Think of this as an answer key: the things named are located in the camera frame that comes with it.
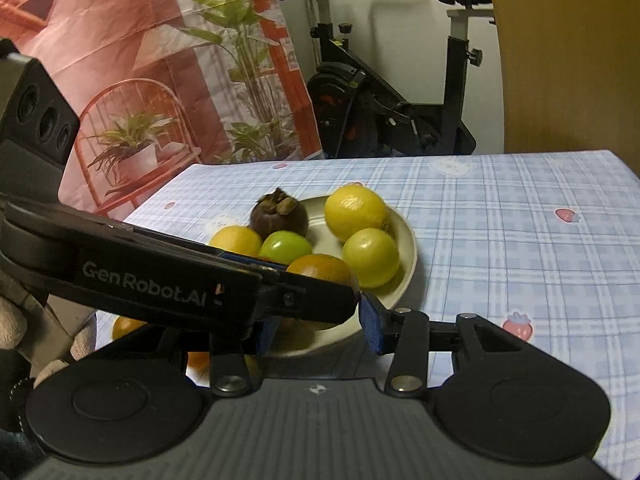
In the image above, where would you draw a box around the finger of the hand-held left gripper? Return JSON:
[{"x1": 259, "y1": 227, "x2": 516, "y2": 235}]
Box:
[
  {"x1": 249, "y1": 271, "x2": 362, "y2": 339},
  {"x1": 132, "y1": 227, "x2": 281, "y2": 281}
]

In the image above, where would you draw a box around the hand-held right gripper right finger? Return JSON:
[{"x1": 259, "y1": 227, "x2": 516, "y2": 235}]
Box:
[{"x1": 360, "y1": 292, "x2": 536, "y2": 395}]

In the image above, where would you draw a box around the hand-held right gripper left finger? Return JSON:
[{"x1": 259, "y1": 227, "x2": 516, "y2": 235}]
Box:
[{"x1": 100, "y1": 316, "x2": 281, "y2": 397}]

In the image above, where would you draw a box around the yellow lemon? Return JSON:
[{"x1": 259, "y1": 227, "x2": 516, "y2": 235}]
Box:
[
  {"x1": 209, "y1": 225, "x2": 263, "y2": 258},
  {"x1": 324, "y1": 184, "x2": 392, "y2": 242}
]

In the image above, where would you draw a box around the green tinged orange tangerine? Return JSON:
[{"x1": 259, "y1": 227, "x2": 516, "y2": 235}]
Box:
[{"x1": 280, "y1": 254, "x2": 362, "y2": 333}]

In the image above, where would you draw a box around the small green round fruit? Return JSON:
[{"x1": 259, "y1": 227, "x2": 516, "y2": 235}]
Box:
[{"x1": 257, "y1": 230, "x2": 313, "y2": 266}]

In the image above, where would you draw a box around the cream round plate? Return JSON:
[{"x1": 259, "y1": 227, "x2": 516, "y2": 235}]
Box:
[{"x1": 210, "y1": 194, "x2": 418, "y2": 358}]

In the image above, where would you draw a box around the person's left hand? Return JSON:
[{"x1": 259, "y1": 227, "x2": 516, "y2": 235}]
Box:
[{"x1": 0, "y1": 260, "x2": 97, "y2": 377}]

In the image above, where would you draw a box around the purple mangosteen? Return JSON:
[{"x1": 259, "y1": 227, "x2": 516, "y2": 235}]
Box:
[{"x1": 250, "y1": 187, "x2": 309, "y2": 238}]

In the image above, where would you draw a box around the yellow green round fruit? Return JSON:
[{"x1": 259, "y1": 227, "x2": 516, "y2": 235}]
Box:
[{"x1": 341, "y1": 228, "x2": 401, "y2": 289}]

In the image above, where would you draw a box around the blue plaid tablecloth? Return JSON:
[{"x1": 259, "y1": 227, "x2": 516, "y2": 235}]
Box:
[{"x1": 95, "y1": 149, "x2": 640, "y2": 480}]

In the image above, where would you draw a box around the black exercise bike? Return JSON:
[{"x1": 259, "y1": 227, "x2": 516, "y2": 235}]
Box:
[{"x1": 267, "y1": 0, "x2": 496, "y2": 161}]

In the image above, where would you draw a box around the printed backdrop cloth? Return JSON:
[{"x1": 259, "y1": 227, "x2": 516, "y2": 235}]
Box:
[{"x1": 0, "y1": 0, "x2": 323, "y2": 221}]

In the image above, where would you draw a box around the brown wooden door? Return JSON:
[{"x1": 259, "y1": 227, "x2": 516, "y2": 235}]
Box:
[{"x1": 482, "y1": 0, "x2": 640, "y2": 181}]

